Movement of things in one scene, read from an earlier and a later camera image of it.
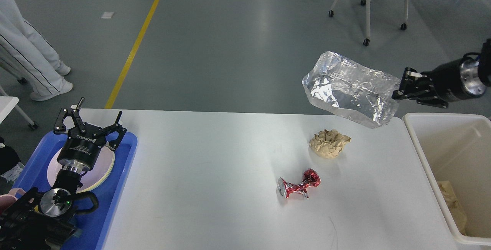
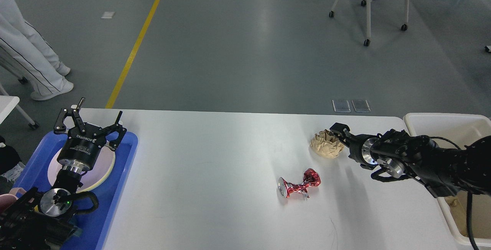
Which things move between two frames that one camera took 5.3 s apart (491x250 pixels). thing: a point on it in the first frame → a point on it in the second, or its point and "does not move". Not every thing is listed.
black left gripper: x=82 y=144 does not move
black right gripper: x=460 y=79 → x=360 y=144
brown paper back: x=327 y=144 does not move
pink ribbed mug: x=7 y=200 does not move
